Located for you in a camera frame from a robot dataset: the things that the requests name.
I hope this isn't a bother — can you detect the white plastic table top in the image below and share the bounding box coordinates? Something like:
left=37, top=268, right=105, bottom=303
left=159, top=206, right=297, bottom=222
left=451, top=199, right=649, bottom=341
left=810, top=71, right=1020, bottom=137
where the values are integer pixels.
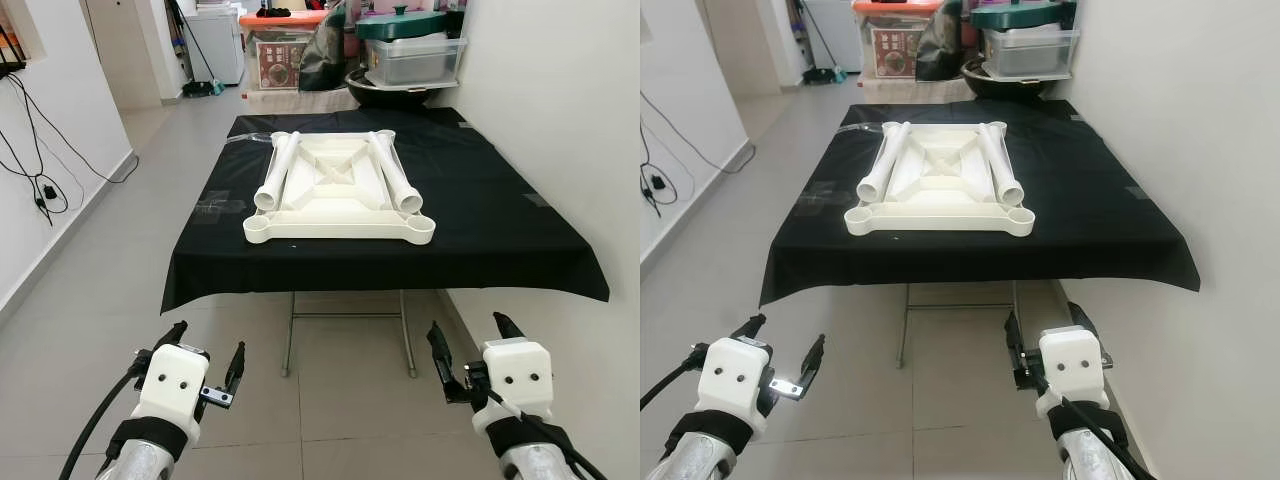
left=243, top=130, right=437, bottom=247
left=843, top=120, right=1036, bottom=238

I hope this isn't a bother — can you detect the white plastic table leg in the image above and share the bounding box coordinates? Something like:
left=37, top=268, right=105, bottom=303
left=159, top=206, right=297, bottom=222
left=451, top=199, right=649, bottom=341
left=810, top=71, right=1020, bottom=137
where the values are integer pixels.
left=975, top=121, right=1026, bottom=207
left=856, top=122, right=911, bottom=204
left=367, top=131, right=425, bottom=214
left=253, top=133, right=301, bottom=213

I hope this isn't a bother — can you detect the black tablecloth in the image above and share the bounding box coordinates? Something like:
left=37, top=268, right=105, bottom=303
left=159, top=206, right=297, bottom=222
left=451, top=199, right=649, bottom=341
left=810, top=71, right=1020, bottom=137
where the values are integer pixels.
left=758, top=98, right=1201, bottom=307
left=160, top=107, right=611, bottom=314

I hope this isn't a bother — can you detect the black wok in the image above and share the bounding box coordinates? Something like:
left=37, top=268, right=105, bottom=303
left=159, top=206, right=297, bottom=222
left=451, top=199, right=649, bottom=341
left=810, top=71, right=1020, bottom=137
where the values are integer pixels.
left=345, top=65, right=438, bottom=111
left=962, top=55, right=1051, bottom=101

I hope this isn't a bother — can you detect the green black floor mop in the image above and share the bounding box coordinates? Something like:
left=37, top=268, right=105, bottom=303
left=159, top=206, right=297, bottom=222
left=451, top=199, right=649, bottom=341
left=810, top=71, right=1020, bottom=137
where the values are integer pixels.
left=163, top=0, right=227, bottom=99
left=795, top=0, right=849, bottom=86

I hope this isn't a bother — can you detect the beige cloth covered platform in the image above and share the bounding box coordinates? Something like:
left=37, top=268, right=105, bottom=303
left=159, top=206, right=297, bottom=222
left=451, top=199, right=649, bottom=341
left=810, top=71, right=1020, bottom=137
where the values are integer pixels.
left=858, top=75, right=976, bottom=104
left=243, top=85, right=363, bottom=114

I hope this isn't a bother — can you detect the clear plastic container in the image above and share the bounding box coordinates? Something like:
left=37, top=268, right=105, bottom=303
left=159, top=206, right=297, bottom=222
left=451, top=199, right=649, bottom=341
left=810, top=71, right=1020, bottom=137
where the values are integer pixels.
left=980, top=26, right=1083, bottom=79
left=363, top=36, right=468, bottom=87

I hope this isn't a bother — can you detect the red printed carton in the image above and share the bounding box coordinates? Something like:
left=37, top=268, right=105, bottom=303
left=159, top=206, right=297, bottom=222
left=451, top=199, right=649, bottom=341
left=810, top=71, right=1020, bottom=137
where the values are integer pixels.
left=872, top=25, right=923, bottom=79
left=255, top=38, right=306, bottom=91

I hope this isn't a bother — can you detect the white cabinet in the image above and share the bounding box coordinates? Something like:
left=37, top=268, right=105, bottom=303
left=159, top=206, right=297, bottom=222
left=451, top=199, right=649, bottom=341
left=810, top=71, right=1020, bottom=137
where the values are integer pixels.
left=805, top=0, right=863, bottom=73
left=185, top=5, right=246, bottom=86

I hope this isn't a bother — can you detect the glossy black bag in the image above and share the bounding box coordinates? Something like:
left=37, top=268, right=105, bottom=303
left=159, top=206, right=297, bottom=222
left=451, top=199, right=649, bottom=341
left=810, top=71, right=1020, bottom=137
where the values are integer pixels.
left=915, top=0, right=966, bottom=83
left=298, top=5, right=353, bottom=93

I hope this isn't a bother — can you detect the green round pot lid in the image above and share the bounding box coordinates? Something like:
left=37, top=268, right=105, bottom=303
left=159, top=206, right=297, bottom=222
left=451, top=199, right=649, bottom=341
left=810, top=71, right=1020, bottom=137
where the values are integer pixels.
left=354, top=5, right=449, bottom=42
left=968, top=0, right=1063, bottom=31

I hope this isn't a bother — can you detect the clear box with orange lid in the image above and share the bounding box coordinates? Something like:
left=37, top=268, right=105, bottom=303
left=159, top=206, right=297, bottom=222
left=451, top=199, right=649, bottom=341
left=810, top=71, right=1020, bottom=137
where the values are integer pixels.
left=852, top=0, right=946, bottom=81
left=238, top=8, right=331, bottom=93

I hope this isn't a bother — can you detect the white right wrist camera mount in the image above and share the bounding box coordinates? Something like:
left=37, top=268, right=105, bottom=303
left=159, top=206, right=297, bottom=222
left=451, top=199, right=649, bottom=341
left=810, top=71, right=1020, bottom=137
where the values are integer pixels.
left=483, top=340, right=555, bottom=427
left=1037, top=325, right=1109, bottom=417

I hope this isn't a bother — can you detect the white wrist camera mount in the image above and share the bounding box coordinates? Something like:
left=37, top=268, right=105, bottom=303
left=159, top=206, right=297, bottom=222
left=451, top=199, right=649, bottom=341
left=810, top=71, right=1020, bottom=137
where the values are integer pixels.
left=483, top=340, right=555, bottom=427
left=130, top=343, right=211, bottom=443
left=697, top=338, right=772, bottom=437
left=1037, top=325, right=1109, bottom=417

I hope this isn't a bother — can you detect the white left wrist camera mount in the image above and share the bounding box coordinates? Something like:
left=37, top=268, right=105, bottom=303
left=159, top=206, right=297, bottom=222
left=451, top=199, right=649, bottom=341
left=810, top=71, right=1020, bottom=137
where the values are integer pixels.
left=130, top=343, right=211, bottom=443
left=697, top=338, right=772, bottom=437

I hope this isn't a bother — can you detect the metal folding table frame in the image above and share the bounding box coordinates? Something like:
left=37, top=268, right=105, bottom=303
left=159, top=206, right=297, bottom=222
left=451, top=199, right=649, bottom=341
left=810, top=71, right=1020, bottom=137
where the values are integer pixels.
left=897, top=282, right=1021, bottom=369
left=283, top=290, right=418, bottom=379

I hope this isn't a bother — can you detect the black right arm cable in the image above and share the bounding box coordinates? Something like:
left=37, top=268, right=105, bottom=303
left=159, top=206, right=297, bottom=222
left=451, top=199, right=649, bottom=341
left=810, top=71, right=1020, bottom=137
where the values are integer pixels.
left=1040, top=378, right=1153, bottom=480
left=485, top=385, right=609, bottom=480

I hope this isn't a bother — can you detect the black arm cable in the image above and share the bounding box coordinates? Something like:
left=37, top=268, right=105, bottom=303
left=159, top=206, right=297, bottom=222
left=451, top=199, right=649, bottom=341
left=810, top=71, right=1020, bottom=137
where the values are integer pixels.
left=485, top=385, right=609, bottom=480
left=58, top=365, right=146, bottom=480
left=1040, top=378, right=1153, bottom=480
left=640, top=358, right=703, bottom=413

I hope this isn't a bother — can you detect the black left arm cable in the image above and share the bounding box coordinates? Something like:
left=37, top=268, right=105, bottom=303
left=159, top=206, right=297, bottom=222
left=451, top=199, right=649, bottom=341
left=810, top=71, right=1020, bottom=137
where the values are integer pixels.
left=640, top=358, right=703, bottom=413
left=58, top=365, right=146, bottom=480

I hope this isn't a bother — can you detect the black wall cable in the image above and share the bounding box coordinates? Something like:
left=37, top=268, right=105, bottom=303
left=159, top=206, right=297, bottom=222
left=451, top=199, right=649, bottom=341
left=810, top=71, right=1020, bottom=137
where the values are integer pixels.
left=640, top=92, right=753, bottom=176
left=0, top=72, right=141, bottom=186
left=0, top=125, right=71, bottom=226
left=640, top=140, right=681, bottom=216

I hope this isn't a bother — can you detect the black wire rack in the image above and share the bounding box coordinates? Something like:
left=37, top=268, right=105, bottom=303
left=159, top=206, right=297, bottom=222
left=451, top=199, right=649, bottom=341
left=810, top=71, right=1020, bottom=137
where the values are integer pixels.
left=0, top=28, right=26, bottom=77

